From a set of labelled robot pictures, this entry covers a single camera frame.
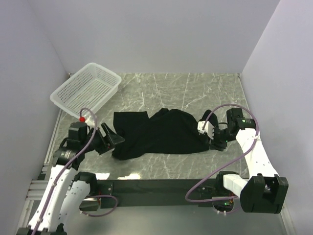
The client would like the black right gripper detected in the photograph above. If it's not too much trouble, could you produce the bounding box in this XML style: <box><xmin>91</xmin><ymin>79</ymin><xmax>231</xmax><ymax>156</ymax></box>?
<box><xmin>206</xmin><ymin>126</ymin><xmax>236</xmax><ymax>152</ymax></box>

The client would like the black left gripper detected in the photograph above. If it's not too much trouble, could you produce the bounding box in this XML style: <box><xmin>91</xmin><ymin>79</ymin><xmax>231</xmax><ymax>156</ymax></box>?
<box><xmin>81</xmin><ymin>122</ymin><xmax>124</xmax><ymax>154</ymax></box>

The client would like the black t shirt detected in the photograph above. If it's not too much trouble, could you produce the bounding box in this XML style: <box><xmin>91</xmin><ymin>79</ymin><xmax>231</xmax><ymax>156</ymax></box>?
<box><xmin>112</xmin><ymin>108</ymin><xmax>210</xmax><ymax>161</ymax></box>

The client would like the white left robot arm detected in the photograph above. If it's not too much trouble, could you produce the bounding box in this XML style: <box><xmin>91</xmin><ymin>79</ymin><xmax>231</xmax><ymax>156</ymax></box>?
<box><xmin>17</xmin><ymin>121</ymin><xmax>124</xmax><ymax>235</ymax></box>

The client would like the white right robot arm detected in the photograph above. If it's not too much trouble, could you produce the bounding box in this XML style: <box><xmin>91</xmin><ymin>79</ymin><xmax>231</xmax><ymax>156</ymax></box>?
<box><xmin>213</xmin><ymin>108</ymin><xmax>289</xmax><ymax>214</ymax></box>

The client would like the white plastic basket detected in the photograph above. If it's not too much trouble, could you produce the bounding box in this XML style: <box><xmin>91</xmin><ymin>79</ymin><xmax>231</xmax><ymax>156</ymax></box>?
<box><xmin>50</xmin><ymin>63</ymin><xmax>122</xmax><ymax>118</ymax></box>

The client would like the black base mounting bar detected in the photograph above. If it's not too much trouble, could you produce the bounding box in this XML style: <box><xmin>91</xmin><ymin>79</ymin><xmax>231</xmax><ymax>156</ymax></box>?
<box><xmin>96</xmin><ymin>178</ymin><xmax>235</xmax><ymax>209</ymax></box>

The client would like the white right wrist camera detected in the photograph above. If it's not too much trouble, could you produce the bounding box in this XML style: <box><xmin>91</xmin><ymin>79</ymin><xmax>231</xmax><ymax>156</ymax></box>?
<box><xmin>197</xmin><ymin>121</ymin><xmax>214</xmax><ymax>139</ymax></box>

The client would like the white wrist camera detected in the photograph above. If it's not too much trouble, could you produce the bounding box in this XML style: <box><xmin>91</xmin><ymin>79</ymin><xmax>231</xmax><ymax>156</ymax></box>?
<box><xmin>197</xmin><ymin>121</ymin><xmax>214</xmax><ymax>139</ymax></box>
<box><xmin>79</xmin><ymin>116</ymin><xmax>98</xmax><ymax>128</ymax></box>

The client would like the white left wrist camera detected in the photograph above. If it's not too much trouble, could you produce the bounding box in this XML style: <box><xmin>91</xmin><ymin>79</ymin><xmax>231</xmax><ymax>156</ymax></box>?
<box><xmin>79</xmin><ymin>116</ymin><xmax>98</xmax><ymax>128</ymax></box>

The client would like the aluminium frame rail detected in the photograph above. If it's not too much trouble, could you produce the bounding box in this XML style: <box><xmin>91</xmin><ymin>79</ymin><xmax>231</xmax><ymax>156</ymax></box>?
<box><xmin>26</xmin><ymin>159</ymin><xmax>52</xmax><ymax>201</ymax></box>

